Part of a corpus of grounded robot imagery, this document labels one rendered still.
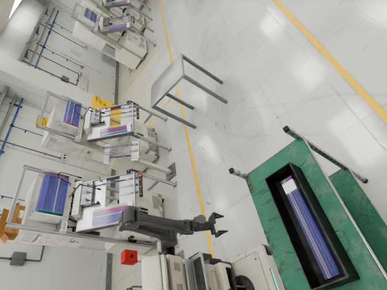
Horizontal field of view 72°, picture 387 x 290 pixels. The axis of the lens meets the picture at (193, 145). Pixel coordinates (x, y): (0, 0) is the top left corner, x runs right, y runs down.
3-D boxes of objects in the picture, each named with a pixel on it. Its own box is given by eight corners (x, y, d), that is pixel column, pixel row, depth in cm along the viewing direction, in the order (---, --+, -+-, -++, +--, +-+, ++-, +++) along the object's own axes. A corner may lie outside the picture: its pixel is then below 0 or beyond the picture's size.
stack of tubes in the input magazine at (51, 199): (69, 178, 340) (46, 172, 325) (63, 214, 307) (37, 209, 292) (65, 183, 347) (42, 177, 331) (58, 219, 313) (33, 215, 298)
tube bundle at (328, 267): (283, 183, 150) (280, 182, 148) (293, 176, 147) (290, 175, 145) (329, 279, 117) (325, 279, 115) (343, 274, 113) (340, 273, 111)
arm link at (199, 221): (182, 221, 165) (183, 235, 160) (185, 212, 157) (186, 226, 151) (200, 220, 168) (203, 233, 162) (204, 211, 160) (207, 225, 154)
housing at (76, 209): (86, 185, 361) (82, 179, 350) (83, 219, 329) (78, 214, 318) (80, 187, 361) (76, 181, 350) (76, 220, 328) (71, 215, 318)
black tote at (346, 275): (275, 183, 155) (264, 179, 149) (300, 167, 147) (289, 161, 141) (323, 292, 118) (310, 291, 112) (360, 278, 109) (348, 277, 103)
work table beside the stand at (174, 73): (227, 102, 372) (182, 74, 327) (194, 129, 412) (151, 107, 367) (222, 81, 399) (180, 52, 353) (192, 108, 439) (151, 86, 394)
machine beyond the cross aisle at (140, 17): (151, 6, 822) (91, -38, 715) (153, 18, 768) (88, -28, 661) (129, 41, 890) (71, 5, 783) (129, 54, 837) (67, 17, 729)
